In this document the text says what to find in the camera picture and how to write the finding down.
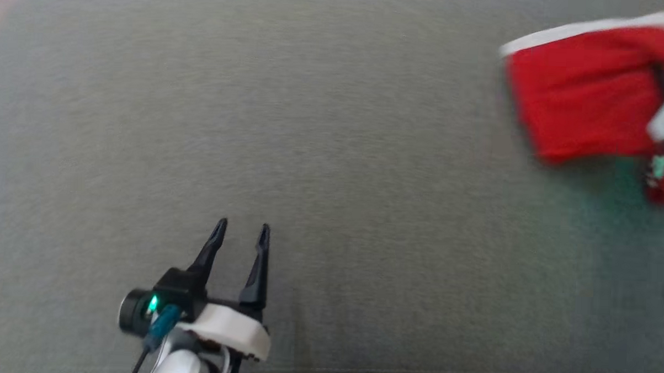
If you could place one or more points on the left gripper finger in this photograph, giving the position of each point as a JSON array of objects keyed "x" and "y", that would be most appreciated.
[
  {"x": 208, "y": 254},
  {"x": 257, "y": 278}
]

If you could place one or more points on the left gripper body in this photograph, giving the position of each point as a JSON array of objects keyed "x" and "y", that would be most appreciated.
[{"x": 179, "y": 289}]

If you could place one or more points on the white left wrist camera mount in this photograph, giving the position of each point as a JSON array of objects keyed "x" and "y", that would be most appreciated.
[{"x": 227, "y": 329}]

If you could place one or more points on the red and white sports jersey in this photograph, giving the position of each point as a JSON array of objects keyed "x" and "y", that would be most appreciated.
[{"x": 584, "y": 90}]

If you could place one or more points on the large grey fabric sofa ottoman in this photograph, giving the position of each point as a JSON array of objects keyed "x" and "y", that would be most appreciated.
[{"x": 365, "y": 182}]

